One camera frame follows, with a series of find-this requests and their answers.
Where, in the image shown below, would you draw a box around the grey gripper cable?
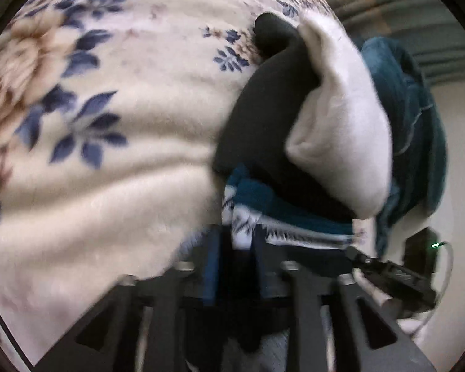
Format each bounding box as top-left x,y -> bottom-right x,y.
405,241 -> 455,337

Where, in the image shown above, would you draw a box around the dark folded garment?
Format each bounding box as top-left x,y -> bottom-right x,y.
211,12 -> 358,222

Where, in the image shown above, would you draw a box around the grey-green curtain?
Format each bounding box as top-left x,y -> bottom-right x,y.
329,0 -> 465,86

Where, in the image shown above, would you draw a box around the floral bed blanket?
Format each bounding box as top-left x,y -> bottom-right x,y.
0,0 -> 346,365

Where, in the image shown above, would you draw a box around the white folded garment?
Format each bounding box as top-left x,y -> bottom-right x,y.
286,10 -> 393,220

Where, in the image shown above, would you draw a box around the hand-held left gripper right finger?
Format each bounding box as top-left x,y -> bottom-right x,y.
252,228 -> 437,372

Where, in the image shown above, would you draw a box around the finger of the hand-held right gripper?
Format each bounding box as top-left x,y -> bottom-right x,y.
345,245 -> 437,313

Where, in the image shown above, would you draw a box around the blue striped knit sweater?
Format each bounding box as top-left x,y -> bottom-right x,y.
221,163 -> 373,353

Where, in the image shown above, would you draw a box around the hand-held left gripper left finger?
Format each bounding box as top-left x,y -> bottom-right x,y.
35,225 -> 233,372

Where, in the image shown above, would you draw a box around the teal blue garment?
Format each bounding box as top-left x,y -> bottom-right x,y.
357,37 -> 449,257

